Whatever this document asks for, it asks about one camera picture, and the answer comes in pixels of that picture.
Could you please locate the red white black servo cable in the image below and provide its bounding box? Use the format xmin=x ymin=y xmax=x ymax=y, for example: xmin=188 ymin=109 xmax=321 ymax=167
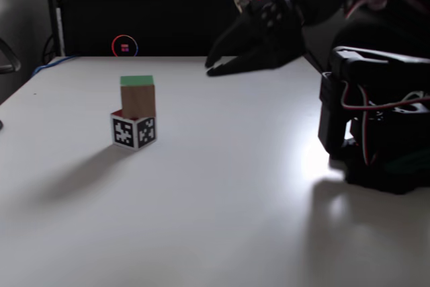
xmin=340 ymin=80 xmax=430 ymax=167

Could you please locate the red-topped wooden cube with marker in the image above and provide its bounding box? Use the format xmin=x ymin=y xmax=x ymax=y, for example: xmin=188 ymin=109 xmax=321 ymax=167
xmin=110 ymin=109 xmax=159 ymax=151

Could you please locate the green-topped wooden cube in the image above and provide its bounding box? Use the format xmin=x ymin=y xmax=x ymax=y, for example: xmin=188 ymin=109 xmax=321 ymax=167
xmin=119 ymin=75 xmax=157 ymax=118

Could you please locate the blue cable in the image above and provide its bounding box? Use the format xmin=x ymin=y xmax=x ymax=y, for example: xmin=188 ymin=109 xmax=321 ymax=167
xmin=31 ymin=54 xmax=81 ymax=77

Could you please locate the black office chair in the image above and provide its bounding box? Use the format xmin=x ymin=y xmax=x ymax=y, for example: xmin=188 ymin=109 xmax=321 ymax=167
xmin=0 ymin=38 xmax=22 ymax=74

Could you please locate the black computer case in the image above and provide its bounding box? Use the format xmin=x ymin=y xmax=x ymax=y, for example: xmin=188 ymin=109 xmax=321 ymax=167
xmin=46 ymin=0 xmax=278 ymax=58

